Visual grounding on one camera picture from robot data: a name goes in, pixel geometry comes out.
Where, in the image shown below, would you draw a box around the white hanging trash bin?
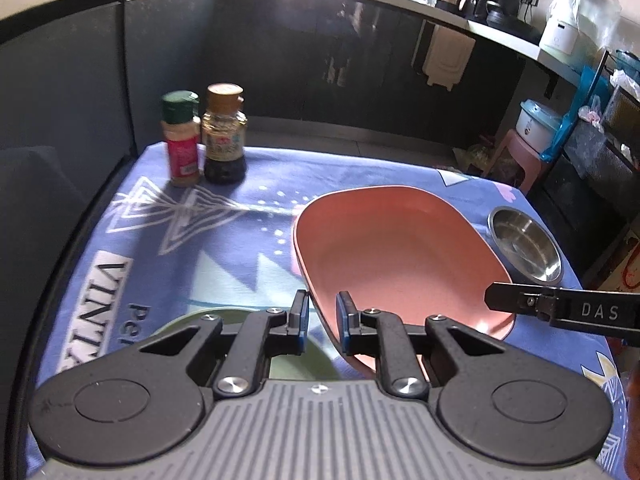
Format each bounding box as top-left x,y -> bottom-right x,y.
422,25 -> 477,92

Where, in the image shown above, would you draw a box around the pink square plate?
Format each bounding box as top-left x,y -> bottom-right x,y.
292,186 -> 516,375

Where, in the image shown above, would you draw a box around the blue patterned tablecloth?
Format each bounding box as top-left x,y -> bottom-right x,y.
37,142 -> 629,480

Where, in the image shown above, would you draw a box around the dark kitchen counter cabinets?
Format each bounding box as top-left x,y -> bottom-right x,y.
0,0 -> 587,173

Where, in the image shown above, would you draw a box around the stainless steel bowl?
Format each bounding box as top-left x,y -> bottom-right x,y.
487,206 -> 565,285

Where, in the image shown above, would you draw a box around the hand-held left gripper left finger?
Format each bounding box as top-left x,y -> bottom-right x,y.
127,290 -> 312,401

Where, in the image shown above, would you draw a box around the person's right hand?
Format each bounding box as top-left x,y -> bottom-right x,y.
621,360 -> 640,480

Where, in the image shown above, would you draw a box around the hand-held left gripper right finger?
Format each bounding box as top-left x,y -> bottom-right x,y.
336,290 -> 507,402

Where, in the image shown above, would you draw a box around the black mesh shelf rack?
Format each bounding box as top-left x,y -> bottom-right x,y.
525,50 -> 640,292

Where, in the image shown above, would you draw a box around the white covered water purifier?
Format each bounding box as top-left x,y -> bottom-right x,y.
539,0 -> 624,67

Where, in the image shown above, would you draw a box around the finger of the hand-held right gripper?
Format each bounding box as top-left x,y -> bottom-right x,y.
483,281 -> 556,322

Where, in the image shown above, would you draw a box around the dark teal basin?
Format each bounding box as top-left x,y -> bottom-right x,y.
615,49 -> 640,82

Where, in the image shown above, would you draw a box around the pink plastic stool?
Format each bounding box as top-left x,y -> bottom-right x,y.
482,129 -> 552,194

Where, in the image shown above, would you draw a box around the green cap spice jar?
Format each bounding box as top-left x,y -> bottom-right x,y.
161,90 -> 201,189

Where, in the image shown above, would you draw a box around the green round plate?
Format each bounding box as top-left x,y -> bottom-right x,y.
145,306 -> 347,382

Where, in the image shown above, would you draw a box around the white container blue lid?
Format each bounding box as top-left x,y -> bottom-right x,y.
515,100 -> 564,154

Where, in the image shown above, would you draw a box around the black coffee maker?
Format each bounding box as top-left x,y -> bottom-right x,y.
475,0 -> 524,27

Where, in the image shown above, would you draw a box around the white plastic bags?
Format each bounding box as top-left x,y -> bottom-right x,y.
607,70 -> 640,97

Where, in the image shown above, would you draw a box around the dark soy sauce bottle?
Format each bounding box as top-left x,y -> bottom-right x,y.
200,83 -> 249,185

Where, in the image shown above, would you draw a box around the blue plastic bag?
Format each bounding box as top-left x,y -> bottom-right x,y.
542,65 -> 614,162

